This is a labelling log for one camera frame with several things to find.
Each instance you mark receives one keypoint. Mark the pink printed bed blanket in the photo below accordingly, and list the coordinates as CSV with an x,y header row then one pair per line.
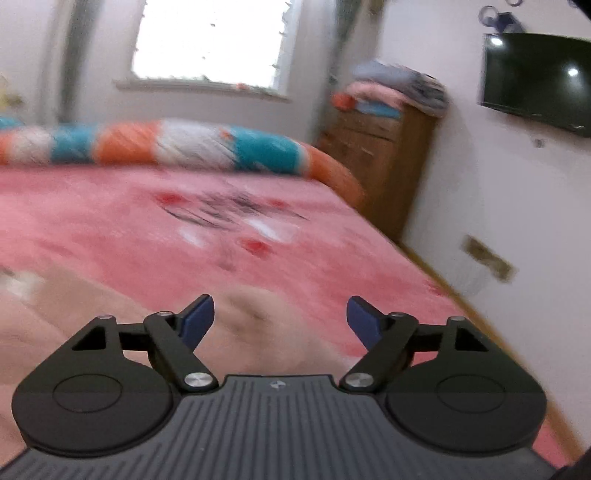
x,y
115,221

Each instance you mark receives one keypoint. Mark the pink quilted fleece coat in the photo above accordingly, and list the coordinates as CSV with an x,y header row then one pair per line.
x,y
258,323

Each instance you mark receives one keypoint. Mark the grey checked curtain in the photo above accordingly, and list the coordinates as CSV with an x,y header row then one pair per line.
x,y
344,23
76,50

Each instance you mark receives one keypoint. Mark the folded blankets pile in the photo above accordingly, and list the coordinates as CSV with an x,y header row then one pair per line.
x,y
415,85

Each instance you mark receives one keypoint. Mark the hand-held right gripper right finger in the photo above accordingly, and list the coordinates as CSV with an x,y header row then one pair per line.
x,y
364,321

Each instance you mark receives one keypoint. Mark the brown wooden cabinet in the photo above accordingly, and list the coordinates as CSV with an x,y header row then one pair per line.
x,y
383,152

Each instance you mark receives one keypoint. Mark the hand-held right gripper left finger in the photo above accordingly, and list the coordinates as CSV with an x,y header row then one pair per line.
x,y
199,318

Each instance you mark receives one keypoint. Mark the folded pink blanket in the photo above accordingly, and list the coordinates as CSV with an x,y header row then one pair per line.
x,y
374,92

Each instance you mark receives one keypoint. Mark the wall socket strip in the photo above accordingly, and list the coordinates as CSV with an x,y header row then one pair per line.
x,y
489,257

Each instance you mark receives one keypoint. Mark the rolled orange teal white quilt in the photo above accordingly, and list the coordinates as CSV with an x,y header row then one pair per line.
x,y
184,143

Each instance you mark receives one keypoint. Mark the yellow patterned cloth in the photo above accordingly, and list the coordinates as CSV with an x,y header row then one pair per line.
x,y
8,92

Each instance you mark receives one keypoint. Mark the blue flat box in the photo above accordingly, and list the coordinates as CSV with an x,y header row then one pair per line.
x,y
376,110

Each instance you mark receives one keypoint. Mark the black wall television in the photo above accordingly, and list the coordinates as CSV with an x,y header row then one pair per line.
x,y
535,78

